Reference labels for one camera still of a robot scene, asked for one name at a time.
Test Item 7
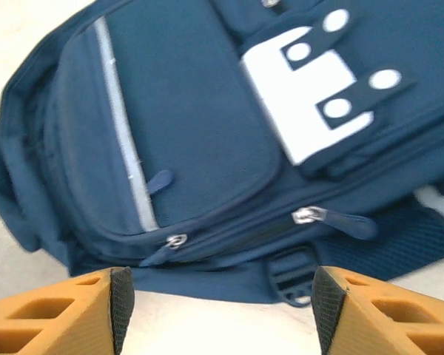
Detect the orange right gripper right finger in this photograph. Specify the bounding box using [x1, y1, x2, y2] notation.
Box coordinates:
[312, 265, 444, 355]

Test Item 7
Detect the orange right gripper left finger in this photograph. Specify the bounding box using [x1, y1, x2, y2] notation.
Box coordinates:
[0, 266, 136, 355]

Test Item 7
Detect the navy blue backpack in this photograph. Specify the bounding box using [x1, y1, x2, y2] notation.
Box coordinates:
[0, 0, 444, 308]

